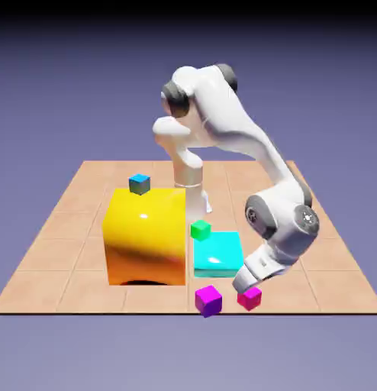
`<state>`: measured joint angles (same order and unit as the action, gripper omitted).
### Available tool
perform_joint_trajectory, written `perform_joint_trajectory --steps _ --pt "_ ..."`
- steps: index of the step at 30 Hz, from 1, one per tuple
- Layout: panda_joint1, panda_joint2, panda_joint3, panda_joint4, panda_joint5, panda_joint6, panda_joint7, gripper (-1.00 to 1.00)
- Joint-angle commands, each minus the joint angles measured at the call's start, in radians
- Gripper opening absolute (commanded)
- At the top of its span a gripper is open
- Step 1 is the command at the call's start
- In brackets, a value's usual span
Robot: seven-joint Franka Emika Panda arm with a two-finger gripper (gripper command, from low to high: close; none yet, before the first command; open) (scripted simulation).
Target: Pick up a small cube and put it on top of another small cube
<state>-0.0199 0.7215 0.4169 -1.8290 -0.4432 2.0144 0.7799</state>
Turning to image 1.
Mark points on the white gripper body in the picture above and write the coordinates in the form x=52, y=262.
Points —
x=252, y=272

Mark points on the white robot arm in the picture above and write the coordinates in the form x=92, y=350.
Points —
x=225, y=122

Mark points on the small pink cube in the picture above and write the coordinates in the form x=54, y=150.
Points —
x=250, y=298

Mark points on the small purple cube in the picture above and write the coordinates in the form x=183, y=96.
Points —
x=208, y=301

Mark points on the small green cube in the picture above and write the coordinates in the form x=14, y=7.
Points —
x=200, y=229

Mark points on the small blue cube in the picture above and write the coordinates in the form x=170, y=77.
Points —
x=139, y=183

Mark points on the large cyan box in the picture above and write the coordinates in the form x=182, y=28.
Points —
x=217, y=253

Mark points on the large yellow box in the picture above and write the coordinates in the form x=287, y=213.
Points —
x=145, y=232

